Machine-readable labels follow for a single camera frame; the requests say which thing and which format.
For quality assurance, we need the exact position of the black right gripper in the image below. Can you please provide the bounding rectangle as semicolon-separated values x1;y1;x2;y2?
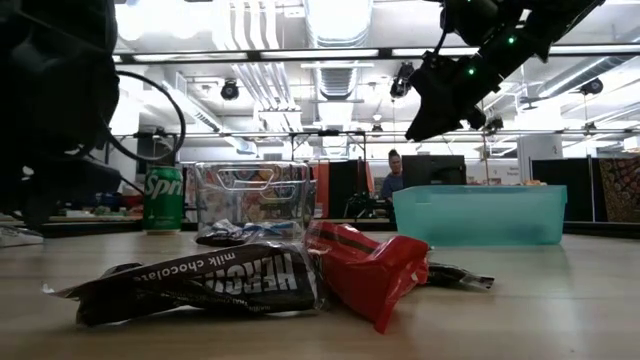
405;19;551;141

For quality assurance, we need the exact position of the red candy bar wrapper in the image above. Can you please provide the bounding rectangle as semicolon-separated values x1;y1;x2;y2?
303;221;431;335

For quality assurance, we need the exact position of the black computer monitor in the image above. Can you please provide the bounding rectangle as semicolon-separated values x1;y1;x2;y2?
401;154;468;190

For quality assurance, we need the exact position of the person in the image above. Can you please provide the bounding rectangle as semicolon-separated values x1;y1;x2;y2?
379;148;405;201

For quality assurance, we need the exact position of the teal plastic container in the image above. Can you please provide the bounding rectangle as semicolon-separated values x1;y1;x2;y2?
392;184;569;247

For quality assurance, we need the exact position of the black partition panel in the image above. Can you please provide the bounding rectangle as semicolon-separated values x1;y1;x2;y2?
530;157;595;223

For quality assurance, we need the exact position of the patterned orange black cloth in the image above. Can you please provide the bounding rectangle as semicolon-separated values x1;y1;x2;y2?
598;157;640;224

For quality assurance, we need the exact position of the clear plastic bin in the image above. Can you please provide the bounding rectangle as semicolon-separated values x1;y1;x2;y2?
193;160;312;241

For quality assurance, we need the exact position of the green Sprite can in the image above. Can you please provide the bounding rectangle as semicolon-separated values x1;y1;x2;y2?
143;166;185;235

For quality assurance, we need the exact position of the black background rig frame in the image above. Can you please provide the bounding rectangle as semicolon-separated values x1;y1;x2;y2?
99;127;640;164

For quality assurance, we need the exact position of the silver ventilation duct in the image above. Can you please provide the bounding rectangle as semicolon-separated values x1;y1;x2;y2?
303;0;374;129

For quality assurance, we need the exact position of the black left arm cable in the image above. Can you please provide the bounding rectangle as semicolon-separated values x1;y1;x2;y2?
102;69;187;164

